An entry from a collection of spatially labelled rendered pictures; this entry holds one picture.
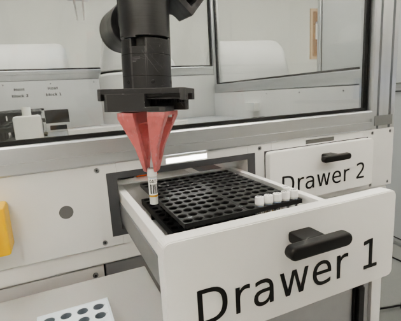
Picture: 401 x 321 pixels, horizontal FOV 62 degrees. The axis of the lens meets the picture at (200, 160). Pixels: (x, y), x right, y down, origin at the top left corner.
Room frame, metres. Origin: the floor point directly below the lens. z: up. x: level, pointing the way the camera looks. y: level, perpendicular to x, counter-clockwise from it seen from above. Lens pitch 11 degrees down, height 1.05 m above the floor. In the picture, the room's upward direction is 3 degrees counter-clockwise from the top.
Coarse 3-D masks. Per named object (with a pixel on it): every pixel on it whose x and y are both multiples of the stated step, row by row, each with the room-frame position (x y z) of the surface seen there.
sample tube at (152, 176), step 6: (150, 168) 0.40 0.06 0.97; (150, 174) 0.40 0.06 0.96; (156, 174) 0.40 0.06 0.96; (150, 180) 0.40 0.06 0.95; (156, 180) 0.40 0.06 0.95; (150, 186) 0.40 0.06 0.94; (156, 186) 0.40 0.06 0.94; (150, 192) 0.40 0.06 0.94; (156, 192) 0.40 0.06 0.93; (150, 198) 0.40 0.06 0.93; (156, 198) 0.40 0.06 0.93
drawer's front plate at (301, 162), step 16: (320, 144) 0.73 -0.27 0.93; (336, 144) 0.72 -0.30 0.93; (352, 144) 0.74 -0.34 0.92; (368, 144) 0.76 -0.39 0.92; (272, 160) 0.66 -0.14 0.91; (288, 160) 0.67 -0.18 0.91; (304, 160) 0.69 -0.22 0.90; (320, 160) 0.71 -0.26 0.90; (352, 160) 0.74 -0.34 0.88; (368, 160) 0.76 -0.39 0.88; (272, 176) 0.66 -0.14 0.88; (304, 176) 0.69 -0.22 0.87; (320, 176) 0.71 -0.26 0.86; (352, 176) 0.74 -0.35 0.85; (368, 176) 0.76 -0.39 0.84; (320, 192) 0.71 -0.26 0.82
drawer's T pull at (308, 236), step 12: (312, 228) 0.32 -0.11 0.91; (300, 240) 0.30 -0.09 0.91; (312, 240) 0.29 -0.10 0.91; (324, 240) 0.29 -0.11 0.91; (336, 240) 0.30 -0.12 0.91; (348, 240) 0.30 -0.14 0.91; (288, 252) 0.28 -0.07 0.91; (300, 252) 0.28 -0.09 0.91; (312, 252) 0.28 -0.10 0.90; (324, 252) 0.29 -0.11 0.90
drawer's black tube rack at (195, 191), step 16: (192, 176) 0.62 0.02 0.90; (208, 176) 0.61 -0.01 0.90; (224, 176) 0.60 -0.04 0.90; (240, 176) 0.60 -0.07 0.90; (160, 192) 0.52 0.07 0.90; (176, 192) 0.51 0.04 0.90; (192, 192) 0.51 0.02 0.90; (208, 192) 0.51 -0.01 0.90; (224, 192) 0.50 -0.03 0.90; (240, 192) 0.49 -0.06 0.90; (256, 192) 0.50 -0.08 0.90; (272, 192) 0.48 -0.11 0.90; (160, 208) 0.52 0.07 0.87; (176, 208) 0.44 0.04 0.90; (192, 208) 0.43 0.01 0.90; (208, 208) 0.43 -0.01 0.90; (224, 208) 0.43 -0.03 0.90; (160, 224) 0.48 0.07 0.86; (176, 224) 0.45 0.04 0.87; (208, 224) 0.45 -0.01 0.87
